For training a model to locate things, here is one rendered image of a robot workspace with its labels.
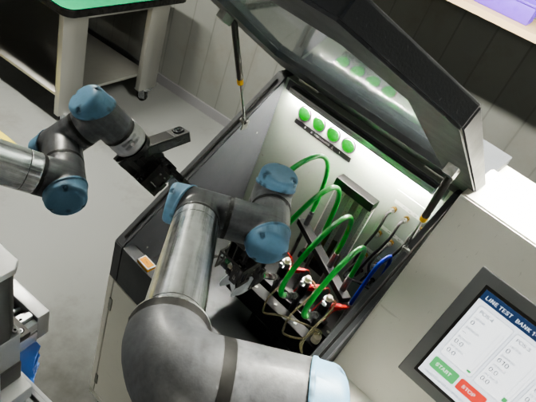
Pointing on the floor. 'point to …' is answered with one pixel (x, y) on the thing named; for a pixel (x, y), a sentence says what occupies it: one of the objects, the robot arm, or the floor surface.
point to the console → (443, 283)
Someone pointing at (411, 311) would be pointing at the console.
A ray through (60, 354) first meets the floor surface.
